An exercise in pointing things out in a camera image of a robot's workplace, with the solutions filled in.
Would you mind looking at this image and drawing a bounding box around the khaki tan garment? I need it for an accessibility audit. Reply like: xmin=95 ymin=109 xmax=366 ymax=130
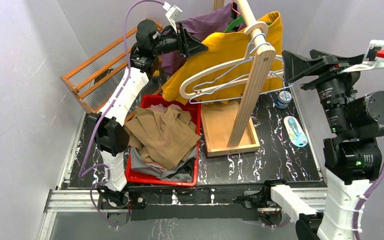
xmin=124 ymin=104 xmax=200 ymax=170

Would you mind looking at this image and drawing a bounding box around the red plastic tray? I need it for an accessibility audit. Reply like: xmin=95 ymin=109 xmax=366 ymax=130
xmin=125 ymin=94 xmax=201 ymax=187

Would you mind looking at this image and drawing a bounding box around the black metal base frame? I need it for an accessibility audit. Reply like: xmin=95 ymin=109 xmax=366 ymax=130
xmin=44 ymin=180 xmax=329 ymax=229

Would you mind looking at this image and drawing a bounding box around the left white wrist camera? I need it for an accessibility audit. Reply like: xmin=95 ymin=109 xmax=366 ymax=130
xmin=163 ymin=1 xmax=183 ymax=34

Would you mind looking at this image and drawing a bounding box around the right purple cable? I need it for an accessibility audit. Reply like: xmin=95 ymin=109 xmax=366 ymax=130
xmin=350 ymin=54 xmax=384 ymax=240

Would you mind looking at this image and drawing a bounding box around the round blue white tin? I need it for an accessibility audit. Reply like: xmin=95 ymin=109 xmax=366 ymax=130
xmin=274 ymin=90 xmax=293 ymax=109

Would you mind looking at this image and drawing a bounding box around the grey pleated skirt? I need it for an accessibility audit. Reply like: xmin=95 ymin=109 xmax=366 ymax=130
xmin=130 ymin=147 xmax=197 ymax=183

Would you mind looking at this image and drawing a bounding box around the purple cable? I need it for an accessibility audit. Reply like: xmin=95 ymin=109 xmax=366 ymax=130
xmin=350 ymin=54 xmax=384 ymax=240
xmin=78 ymin=0 xmax=173 ymax=229

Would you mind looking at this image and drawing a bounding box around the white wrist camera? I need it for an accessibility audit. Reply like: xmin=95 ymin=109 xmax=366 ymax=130
xmin=163 ymin=1 xmax=183 ymax=34
xmin=340 ymin=39 xmax=384 ymax=74

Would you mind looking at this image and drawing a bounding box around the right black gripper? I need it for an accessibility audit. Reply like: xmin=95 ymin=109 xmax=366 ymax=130
xmin=280 ymin=48 xmax=363 ymax=133

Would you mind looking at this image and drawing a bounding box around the mustard yellow garment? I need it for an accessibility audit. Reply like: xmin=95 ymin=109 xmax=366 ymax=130
xmin=162 ymin=11 xmax=283 ymax=104

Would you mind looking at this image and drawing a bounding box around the wooden clothes rack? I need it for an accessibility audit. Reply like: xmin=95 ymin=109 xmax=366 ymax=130
xmin=201 ymin=0 xmax=276 ymax=157

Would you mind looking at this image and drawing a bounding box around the pink ruffled garment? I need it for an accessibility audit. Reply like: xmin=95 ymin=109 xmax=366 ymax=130
xmin=141 ymin=104 xmax=190 ymax=172

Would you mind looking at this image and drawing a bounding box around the orange wooden shoe rack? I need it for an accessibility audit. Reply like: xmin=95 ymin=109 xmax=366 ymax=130
xmin=60 ymin=19 xmax=165 ymax=114

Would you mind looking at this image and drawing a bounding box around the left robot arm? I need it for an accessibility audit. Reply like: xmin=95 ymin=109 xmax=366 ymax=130
xmin=79 ymin=19 xmax=209 ymax=208

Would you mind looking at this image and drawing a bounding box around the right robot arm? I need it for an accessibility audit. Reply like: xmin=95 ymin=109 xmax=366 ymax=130
xmin=261 ymin=46 xmax=384 ymax=240

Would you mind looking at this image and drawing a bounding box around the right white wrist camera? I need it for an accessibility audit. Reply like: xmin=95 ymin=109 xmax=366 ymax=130
xmin=340 ymin=39 xmax=384 ymax=74

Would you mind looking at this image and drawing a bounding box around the purple garment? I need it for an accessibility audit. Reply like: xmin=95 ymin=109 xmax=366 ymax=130
xmin=161 ymin=2 xmax=239 ymax=76

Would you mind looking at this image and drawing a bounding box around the green hanger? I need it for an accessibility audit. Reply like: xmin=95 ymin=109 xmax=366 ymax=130
xmin=224 ymin=16 xmax=272 ymax=35

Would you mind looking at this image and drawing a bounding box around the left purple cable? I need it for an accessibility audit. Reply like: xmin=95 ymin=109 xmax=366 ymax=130
xmin=78 ymin=0 xmax=173 ymax=229

